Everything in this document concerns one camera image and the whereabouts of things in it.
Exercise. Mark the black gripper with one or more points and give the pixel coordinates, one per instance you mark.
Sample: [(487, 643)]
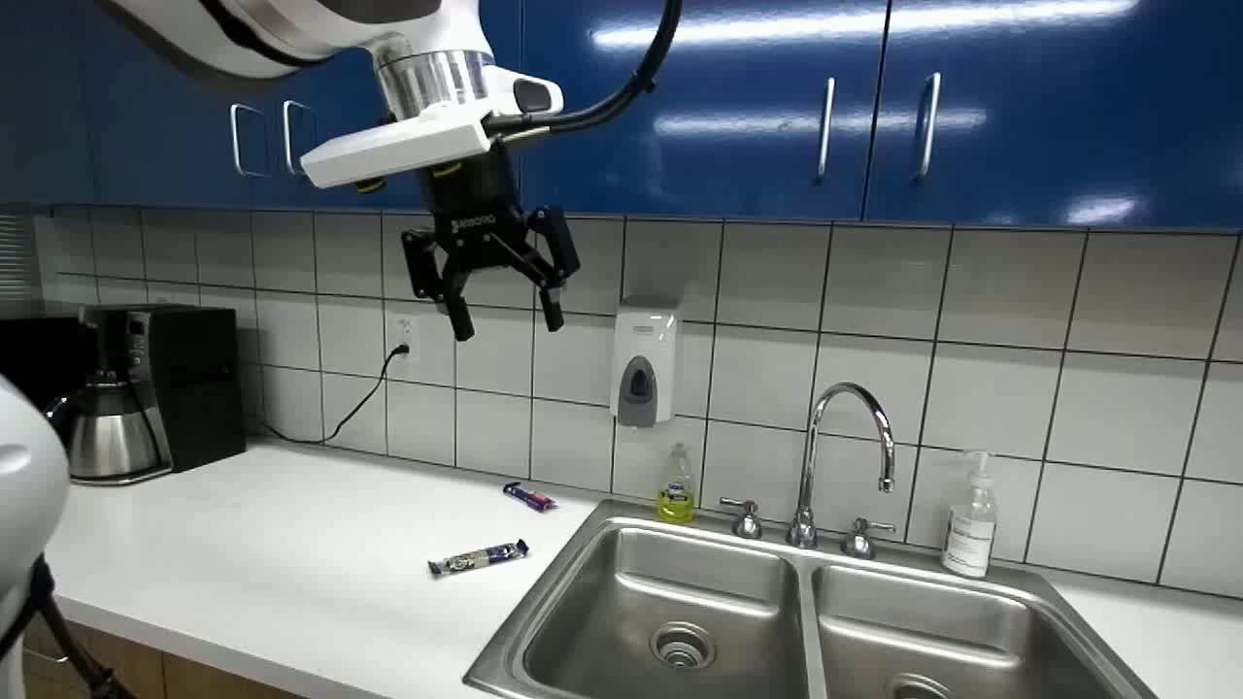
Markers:
[(470, 208)]

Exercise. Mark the black marker pen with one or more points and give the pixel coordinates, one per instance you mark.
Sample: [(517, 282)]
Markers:
[(479, 558)]

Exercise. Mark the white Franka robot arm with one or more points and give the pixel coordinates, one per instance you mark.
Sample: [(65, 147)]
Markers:
[(257, 24)]

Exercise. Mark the stainless steel double sink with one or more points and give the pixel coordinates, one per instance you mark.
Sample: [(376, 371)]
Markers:
[(672, 594)]

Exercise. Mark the purple marker pen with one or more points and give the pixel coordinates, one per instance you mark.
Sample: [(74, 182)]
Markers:
[(531, 494)]

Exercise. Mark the blue cabinet door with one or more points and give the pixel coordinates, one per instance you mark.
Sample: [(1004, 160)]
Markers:
[(724, 158), (1100, 116), (334, 90), (79, 101)]

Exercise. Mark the yellow dish soap bottle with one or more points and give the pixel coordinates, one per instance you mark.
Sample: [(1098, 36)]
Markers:
[(678, 499)]

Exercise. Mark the black coffee maker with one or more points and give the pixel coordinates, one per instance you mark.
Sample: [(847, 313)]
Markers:
[(196, 389)]

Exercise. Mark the chrome faucet knob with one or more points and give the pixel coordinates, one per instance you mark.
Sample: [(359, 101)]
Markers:
[(746, 521), (859, 542)]

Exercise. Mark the chrome gooseneck faucet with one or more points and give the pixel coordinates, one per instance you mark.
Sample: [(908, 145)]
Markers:
[(804, 479)]

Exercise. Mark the steel coffee carafe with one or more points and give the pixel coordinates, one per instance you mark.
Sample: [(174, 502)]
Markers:
[(112, 431)]

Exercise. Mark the black box appliance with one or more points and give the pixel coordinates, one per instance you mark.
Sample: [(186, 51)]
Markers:
[(42, 361)]

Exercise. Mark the clear pump soap bottle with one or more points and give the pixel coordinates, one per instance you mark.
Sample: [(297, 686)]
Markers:
[(969, 528)]

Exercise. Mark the wooden base cabinet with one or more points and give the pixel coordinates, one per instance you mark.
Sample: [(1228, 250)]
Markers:
[(117, 666)]

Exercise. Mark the white wall outlet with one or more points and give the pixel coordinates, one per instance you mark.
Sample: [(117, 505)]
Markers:
[(403, 335)]

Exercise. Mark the white wall soap dispenser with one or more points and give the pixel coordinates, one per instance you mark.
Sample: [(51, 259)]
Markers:
[(641, 361)]

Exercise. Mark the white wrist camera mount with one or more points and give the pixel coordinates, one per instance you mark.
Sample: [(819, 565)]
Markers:
[(389, 147)]

